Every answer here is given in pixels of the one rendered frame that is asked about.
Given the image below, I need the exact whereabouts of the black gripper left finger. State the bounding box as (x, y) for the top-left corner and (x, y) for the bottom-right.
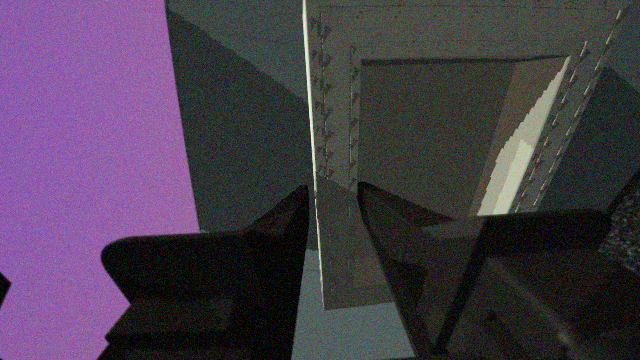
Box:
(101, 185), (309, 360)

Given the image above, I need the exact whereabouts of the beige picture frame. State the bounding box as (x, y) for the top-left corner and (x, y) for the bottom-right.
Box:
(303, 0), (632, 310)

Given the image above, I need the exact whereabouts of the dark grey flat panel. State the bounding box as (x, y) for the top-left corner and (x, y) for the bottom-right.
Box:
(164, 0), (640, 360)

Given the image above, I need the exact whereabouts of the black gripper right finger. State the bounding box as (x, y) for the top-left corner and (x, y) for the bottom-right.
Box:
(357, 182), (612, 356)

